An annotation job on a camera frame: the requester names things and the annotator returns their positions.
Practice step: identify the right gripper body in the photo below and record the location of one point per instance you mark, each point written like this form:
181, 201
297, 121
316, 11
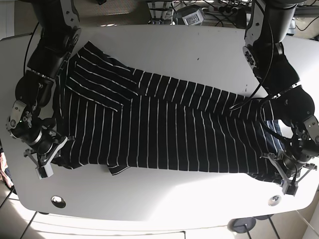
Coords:
44, 151

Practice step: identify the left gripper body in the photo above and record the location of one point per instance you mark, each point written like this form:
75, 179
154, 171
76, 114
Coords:
291, 168

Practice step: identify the black white striped shirt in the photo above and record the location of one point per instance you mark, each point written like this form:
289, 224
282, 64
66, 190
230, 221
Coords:
123, 117

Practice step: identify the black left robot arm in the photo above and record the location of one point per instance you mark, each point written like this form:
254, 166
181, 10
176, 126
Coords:
264, 52

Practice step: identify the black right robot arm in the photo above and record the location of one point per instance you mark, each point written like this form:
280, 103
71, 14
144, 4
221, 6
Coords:
59, 20

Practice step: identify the right table grommet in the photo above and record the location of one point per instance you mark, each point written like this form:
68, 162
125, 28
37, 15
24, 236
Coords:
274, 201

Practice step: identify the table grommet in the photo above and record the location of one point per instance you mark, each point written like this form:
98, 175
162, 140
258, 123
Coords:
274, 201
58, 201

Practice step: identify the left table grommet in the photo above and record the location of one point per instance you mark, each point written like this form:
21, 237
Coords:
58, 201

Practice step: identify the round black stand base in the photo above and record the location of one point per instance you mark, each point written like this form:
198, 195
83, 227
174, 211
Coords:
241, 225

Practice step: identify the grey socket box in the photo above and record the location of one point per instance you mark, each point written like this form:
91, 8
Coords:
191, 15

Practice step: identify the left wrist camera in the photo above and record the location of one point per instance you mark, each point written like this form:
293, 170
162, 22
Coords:
289, 189

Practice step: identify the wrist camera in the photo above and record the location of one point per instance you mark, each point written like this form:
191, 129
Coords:
44, 171
289, 189

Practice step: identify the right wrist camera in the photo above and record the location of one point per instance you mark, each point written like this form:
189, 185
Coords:
44, 171

